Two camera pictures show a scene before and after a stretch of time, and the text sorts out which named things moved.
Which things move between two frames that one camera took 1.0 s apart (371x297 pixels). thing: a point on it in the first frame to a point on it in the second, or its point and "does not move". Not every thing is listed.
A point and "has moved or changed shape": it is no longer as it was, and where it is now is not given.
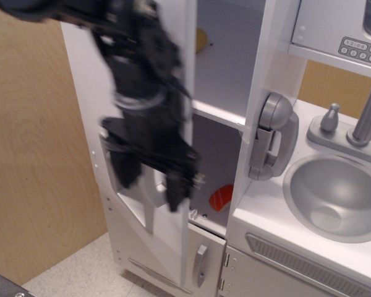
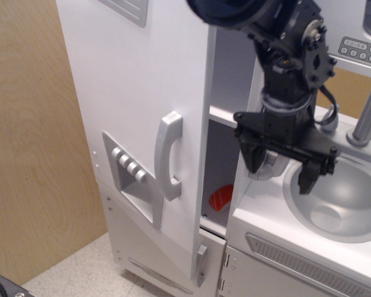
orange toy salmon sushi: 221,197 does not move
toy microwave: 347,34 does not move
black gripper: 155,137 to 287,129
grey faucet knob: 329,120 does not move
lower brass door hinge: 222,284 does not move
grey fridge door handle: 154,187 has moved or changed shape
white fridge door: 151,239 has moved or changed shape
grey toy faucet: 368,117 does not move
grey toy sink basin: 336,197 does not move
